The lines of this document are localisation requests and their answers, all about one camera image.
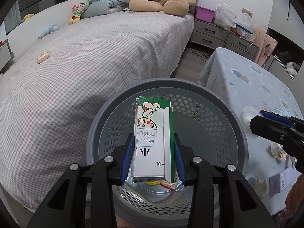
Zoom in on light blue wipes packet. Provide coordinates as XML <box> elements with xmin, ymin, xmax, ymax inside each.
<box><xmin>273</xmin><ymin>109</ymin><xmax>291</xmax><ymax>117</ymax></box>

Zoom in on green white medicine box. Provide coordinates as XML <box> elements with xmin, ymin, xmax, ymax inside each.
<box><xmin>131</xmin><ymin>96</ymin><xmax>175</xmax><ymax>183</ymax></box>

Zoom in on yellow plastic ring lid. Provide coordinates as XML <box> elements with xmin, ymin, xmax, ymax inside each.
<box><xmin>145</xmin><ymin>180</ymin><xmax>164</xmax><ymax>186</ymax></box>

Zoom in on white paper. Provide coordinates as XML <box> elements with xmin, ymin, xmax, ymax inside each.
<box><xmin>271</xmin><ymin>142</ymin><xmax>287</xmax><ymax>161</ymax></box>

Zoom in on purple toothpaste box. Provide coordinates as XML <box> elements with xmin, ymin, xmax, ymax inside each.
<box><xmin>269</xmin><ymin>166</ymin><xmax>299</xmax><ymax>196</ymax></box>

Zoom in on grey perforated trash basket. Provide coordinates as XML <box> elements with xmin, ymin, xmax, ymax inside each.
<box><xmin>86</xmin><ymin>78</ymin><xmax>248</xmax><ymax>227</ymax></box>

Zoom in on person's right hand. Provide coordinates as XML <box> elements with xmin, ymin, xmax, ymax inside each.
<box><xmin>285</xmin><ymin>174</ymin><xmax>304</xmax><ymax>218</ymax></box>

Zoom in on light blue patterned table blanket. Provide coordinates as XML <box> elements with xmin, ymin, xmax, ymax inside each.
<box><xmin>198</xmin><ymin>47</ymin><xmax>303</xmax><ymax>215</ymax></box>

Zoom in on pink cartoon boards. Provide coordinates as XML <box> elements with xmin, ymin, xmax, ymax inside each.
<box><xmin>254</xmin><ymin>27</ymin><xmax>278</xmax><ymax>66</ymax></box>

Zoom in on clear plastic bag right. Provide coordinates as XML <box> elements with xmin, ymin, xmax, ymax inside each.
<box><xmin>236</xmin><ymin>13</ymin><xmax>256</xmax><ymax>42</ymax></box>

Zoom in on clear plastic bag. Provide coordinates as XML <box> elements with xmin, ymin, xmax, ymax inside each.
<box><xmin>214</xmin><ymin>3</ymin><xmax>237</xmax><ymax>30</ymax></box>
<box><xmin>236</xmin><ymin>13</ymin><xmax>256</xmax><ymax>42</ymax></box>

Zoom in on blue stick tool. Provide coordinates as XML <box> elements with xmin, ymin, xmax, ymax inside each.
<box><xmin>234</xmin><ymin>22</ymin><xmax>253</xmax><ymax>35</ymax></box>

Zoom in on grey checked bed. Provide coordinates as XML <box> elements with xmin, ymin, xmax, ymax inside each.
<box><xmin>1</xmin><ymin>12</ymin><xmax>194</xmax><ymax>211</ymax></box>

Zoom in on grey drawer nightstand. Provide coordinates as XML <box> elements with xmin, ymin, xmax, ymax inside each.
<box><xmin>190</xmin><ymin>19</ymin><xmax>259</xmax><ymax>61</ymax></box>

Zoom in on clear plastic bag left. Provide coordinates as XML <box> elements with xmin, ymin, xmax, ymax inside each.
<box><xmin>214</xmin><ymin>3</ymin><xmax>237</xmax><ymax>30</ymax></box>

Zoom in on purple plastic storage box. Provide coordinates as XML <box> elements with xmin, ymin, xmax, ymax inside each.
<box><xmin>195</xmin><ymin>6</ymin><xmax>215</xmax><ymax>23</ymax></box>

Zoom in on small beige oval object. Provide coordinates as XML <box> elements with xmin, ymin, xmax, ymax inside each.
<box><xmin>37</xmin><ymin>52</ymin><xmax>51</xmax><ymax>64</ymax></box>

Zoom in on light blue plush toy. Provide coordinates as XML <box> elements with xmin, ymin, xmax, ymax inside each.
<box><xmin>38</xmin><ymin>23</ymin><xmax>58</xmax><ymax>39</ymax></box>

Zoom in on small green doll toy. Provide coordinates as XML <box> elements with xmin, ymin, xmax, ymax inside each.
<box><xmin>69</xmin><ymin>0</ymin><xmax>92</xmax><ymax>25</ymax></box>

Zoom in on yellow plush toy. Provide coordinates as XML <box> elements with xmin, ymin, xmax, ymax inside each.
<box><xmin>23</xmin><ymin>13</ymin><xmax>34</xmax><ymax>22</ymax></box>

